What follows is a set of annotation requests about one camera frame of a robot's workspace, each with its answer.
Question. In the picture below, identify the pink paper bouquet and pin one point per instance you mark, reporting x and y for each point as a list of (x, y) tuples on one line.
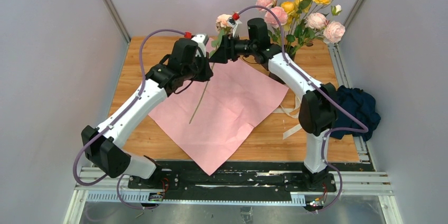
[(210, 120)]

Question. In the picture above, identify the light pink rose stem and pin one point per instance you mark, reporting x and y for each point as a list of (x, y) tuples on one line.
[(316, 26)]

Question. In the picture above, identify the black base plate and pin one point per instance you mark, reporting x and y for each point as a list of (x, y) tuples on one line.
[(246, 182)]

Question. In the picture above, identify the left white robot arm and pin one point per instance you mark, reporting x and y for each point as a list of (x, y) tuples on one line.
[(103, 144)]

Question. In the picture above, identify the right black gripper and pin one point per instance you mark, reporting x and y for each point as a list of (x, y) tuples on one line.
[(226, 50)]

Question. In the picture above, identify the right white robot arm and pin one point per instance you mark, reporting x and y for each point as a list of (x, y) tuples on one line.
[(317, 114)]

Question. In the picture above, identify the dark blue cloth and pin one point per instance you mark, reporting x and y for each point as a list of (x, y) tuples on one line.
[(362, 106)]

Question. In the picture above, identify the black cylindrical vase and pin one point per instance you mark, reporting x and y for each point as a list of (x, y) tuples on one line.
[(280, 69)]

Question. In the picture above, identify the aluminium frame rail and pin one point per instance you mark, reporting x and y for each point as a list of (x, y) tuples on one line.
[(116, 190)]

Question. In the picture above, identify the yellow rose stem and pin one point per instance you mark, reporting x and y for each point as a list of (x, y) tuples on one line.
[(288, 7)]

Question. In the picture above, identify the pale pink rose stem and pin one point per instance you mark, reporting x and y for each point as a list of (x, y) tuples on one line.
[(223, 27)]

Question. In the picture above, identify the cream printed ribbon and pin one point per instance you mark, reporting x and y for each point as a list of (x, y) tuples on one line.
[(292, 113)]

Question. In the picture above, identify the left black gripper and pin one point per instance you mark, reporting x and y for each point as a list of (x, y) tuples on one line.
[(207, 73)]

